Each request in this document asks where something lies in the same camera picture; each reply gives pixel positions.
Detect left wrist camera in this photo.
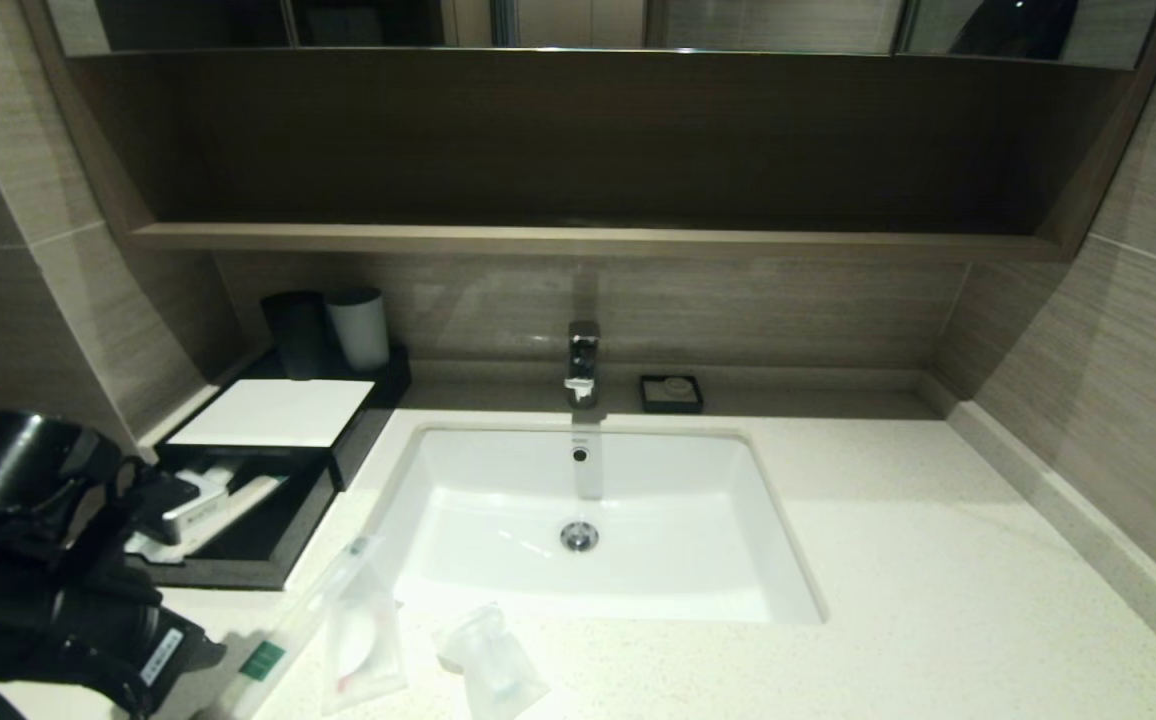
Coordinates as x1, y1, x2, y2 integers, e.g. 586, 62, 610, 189
0, 408, 231, 548

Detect white sink basin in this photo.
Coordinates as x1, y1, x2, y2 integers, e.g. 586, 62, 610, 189
363, 422, 827, 625

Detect frosted toothbrush packet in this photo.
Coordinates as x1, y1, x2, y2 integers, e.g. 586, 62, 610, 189
126, 530, 184, 564
183, 458, 241, 488

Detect black soap dish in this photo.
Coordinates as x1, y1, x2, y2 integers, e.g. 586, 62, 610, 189
639, 375, 704, 415

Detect black drawer box white top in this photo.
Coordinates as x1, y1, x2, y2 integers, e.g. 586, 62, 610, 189
153, 345, 414, 491

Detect toothbrush packet green label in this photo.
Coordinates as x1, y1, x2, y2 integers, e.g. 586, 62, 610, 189
213, 533, 384, 720

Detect black pull-out drawer tray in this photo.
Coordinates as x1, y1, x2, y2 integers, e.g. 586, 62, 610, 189
126, 445, 346, 591

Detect mirror cabinet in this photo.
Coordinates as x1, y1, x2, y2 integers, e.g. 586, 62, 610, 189
48, 0, 1156, 73

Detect chrome faucet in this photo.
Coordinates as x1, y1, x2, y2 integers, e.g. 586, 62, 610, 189
565, 321, 602, 410

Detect grey white cup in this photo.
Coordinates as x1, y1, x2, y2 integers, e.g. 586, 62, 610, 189
327, 287, 392, 373

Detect clear comb packet green print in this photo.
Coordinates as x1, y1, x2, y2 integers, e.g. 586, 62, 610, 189
183, 475, 291, 558

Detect brown wooden wall shelf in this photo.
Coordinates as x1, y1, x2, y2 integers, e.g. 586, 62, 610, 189
23, 0, 1156, 263

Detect crumpled clear plastic sachet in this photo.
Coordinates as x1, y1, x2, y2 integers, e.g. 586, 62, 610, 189
435, 600, 551, 720

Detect clear sachet cotton pads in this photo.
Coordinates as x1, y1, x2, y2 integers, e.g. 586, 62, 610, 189
323, 575, 411, 713

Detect black cup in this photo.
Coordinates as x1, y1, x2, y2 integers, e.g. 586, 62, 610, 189
261, 291, 331, 381

